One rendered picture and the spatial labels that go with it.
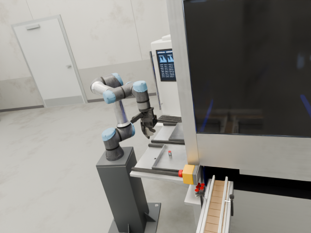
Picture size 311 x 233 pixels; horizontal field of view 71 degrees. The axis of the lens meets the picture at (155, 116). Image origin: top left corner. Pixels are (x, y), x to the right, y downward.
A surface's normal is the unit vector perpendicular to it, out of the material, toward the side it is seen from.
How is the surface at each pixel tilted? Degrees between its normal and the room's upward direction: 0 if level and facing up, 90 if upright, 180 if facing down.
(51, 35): 90
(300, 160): 90
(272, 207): 90
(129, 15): 90
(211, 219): 0
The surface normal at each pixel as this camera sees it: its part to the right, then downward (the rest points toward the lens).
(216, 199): -0.17, -0.90
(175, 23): -0.36, 0.44
